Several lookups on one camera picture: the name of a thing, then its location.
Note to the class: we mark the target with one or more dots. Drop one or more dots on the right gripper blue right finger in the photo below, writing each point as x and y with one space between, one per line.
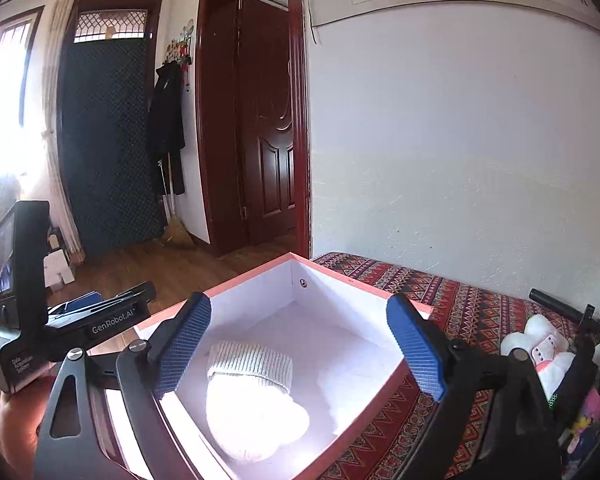
451 372

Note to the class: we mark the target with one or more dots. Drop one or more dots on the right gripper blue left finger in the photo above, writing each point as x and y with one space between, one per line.
149 369

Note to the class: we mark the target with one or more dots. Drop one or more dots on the white plush bunny toy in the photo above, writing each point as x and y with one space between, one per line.
547 348

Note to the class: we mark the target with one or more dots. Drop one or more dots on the red patterned bed cloth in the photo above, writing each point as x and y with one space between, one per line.
512 432

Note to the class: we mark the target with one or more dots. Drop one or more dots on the white knit beanie hat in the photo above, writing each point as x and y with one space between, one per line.
249 408

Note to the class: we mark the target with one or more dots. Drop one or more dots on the pink white storage box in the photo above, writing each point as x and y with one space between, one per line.
294 367

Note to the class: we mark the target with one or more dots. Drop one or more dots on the straw broom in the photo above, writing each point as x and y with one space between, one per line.
175 233

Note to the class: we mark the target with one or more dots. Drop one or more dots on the dark red wooden door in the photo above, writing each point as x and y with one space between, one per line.
265 120

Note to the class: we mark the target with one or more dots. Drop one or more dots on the beige window curtain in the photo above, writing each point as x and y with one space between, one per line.
59 204

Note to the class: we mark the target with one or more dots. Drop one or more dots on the black hanging coat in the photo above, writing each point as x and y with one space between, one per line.
165 132

